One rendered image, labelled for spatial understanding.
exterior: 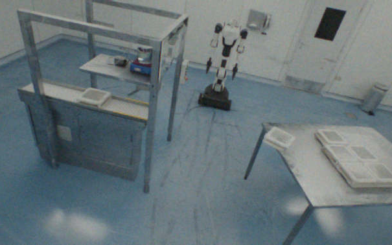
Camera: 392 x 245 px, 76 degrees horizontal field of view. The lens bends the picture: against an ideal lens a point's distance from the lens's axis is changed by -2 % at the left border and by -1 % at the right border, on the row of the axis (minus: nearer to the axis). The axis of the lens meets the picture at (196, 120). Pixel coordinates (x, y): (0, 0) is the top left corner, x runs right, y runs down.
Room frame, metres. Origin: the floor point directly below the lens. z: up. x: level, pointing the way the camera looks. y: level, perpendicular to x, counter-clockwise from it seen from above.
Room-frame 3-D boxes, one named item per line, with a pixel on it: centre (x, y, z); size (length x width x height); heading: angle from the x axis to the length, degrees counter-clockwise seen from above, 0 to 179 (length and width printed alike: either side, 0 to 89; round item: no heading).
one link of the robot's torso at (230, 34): (4.30, -0.28, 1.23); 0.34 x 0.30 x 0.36; 87
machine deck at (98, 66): (2.06, 0.72, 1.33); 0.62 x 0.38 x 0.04; 86
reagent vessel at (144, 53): (2.09, 0.54, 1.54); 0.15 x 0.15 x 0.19
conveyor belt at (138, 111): (2.10, 1.10, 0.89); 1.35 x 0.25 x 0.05; 86
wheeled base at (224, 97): (4.28, -0.28, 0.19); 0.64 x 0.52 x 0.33; 177
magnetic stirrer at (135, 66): (2.10, 0.54, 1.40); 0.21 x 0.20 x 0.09; 176
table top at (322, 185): (2.07, -1.58, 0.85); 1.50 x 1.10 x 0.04; 105
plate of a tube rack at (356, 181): (1.78, -1.51, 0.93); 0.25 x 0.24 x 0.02; 15
